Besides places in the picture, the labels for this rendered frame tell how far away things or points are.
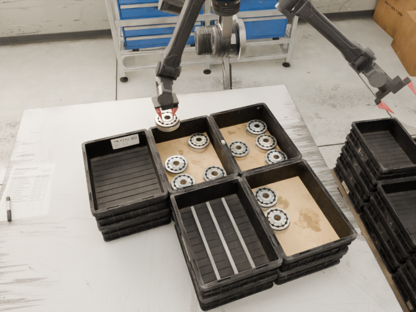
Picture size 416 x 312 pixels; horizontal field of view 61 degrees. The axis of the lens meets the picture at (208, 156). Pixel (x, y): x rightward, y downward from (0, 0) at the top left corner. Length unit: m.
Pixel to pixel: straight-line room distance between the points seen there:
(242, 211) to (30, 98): 2.64
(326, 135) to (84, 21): 2.82
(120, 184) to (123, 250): 0.28
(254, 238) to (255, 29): 2.45
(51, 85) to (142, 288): 2.66
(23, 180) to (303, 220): 1.32
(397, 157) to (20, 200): 2.08
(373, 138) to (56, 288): 1.95
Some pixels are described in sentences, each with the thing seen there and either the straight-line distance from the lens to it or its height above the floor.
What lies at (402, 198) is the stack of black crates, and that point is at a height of 0.38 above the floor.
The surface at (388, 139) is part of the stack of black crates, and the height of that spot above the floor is 0.49.
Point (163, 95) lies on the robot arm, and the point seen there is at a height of 1.24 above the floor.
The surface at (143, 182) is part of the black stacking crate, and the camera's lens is 1.57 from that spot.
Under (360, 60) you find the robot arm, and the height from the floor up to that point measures 1.34.
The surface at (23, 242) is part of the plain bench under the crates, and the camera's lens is 1.71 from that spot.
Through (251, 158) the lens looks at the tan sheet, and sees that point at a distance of 1.65.
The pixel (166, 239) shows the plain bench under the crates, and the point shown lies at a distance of 1.55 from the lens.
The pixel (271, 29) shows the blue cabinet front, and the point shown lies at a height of 0.41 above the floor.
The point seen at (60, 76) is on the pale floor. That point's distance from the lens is 3.85.
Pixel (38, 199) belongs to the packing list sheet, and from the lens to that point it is 1.82.
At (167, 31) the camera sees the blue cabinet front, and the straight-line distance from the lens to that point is 3.36.
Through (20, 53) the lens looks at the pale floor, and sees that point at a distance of 4.38.
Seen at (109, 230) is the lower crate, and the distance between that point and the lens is 1.52.
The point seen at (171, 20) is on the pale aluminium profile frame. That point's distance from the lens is 3.27.
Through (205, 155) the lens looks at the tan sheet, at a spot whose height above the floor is 0.83.
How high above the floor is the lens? 2.05
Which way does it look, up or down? 48 degrees down
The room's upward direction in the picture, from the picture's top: 1 degrees clockwise
